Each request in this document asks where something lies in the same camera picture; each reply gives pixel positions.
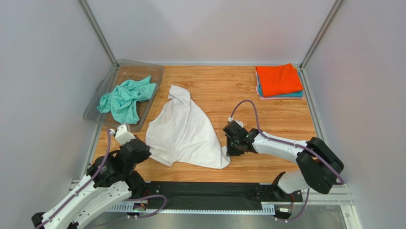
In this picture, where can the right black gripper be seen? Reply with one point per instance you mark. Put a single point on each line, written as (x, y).
(232, 146)

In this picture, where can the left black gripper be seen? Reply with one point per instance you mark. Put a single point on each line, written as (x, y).
(146, 155)

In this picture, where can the white t shirt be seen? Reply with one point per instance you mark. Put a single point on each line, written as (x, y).
(182, 132)

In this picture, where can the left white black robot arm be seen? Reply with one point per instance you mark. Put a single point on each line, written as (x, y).
(109, 180)

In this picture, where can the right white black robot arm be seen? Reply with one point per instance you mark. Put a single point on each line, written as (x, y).
(318, 166)

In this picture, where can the mint green t shirt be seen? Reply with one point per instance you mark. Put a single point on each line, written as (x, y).
(122, 101)

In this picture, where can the clear plastic bin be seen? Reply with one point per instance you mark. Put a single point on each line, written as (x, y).
(123, 70)

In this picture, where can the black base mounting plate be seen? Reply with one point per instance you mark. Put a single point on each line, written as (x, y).
(214, 196)

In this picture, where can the folded orange t shirt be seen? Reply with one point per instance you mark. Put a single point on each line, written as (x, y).
(278, 81)

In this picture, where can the folded teal t shirt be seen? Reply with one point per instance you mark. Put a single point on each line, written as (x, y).
(295, 94)

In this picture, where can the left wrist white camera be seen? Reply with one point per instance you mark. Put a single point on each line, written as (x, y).
(122, 134)

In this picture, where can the aluminium frame rail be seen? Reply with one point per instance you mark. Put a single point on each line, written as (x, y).
(338, 195)

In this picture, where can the left aluminium corner post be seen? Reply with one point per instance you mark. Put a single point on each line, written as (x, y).
(97, 30)

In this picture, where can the aluminium corner post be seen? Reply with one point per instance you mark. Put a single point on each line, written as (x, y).
(97, 30)
(322, 31)

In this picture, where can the right aluminium corner post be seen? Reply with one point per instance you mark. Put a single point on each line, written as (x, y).
(322, 31)

